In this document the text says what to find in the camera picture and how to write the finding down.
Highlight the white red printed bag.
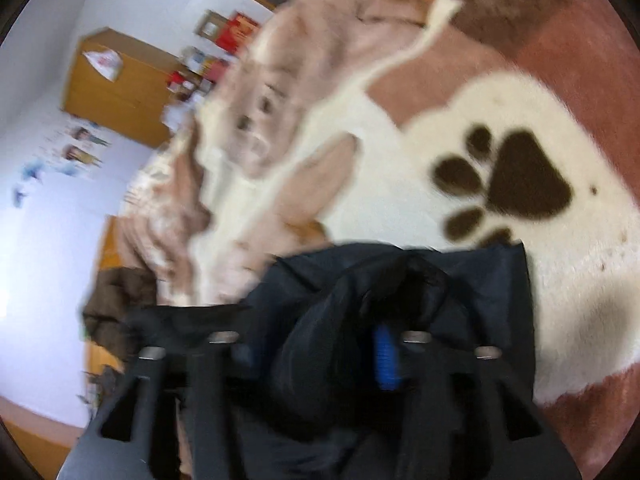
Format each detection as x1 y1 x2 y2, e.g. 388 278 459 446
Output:
84 49 124 81

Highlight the wooden headboard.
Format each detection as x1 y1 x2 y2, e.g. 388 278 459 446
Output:
85 215 132 381

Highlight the black puffer jacket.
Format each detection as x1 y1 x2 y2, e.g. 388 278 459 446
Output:
120 241 538 480

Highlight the brown puffer jacket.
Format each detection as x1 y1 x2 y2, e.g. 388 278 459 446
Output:
82 267 161 356

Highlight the cartoon wall sticker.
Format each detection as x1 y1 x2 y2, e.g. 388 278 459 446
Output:
12 125 111 208

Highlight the brown paw print blanket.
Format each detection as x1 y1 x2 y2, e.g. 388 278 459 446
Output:
120 0 640 466

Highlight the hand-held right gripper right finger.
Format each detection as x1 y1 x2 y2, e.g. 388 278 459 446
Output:
372 324 581 480

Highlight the wooden wardrobe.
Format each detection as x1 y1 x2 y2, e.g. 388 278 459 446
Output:
61 28 173 148

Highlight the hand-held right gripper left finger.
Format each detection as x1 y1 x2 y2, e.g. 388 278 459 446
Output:
57 330 261 480

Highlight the brown cardboard box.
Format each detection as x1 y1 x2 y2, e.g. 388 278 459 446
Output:
195 10 228 38

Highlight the red cardboard box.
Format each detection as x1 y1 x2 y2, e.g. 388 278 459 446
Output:
220 11 261 53

